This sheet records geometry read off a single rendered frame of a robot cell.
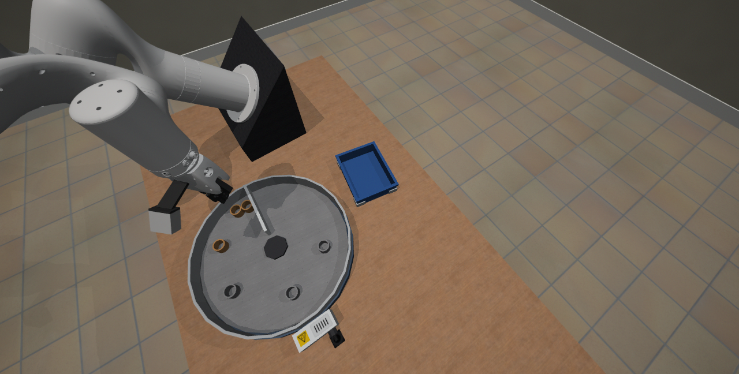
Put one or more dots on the bronze bushing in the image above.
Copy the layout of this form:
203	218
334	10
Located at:
244	204
236	207
217	243

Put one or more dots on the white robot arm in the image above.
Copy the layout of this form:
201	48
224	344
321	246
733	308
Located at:
73	47

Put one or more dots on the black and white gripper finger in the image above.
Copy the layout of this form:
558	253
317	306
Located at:
210	196
225	189

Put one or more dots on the grey metal bushing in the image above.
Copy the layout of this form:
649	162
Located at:
321	242
227	289
288	290

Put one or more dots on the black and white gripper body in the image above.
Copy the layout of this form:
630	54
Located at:
202	174

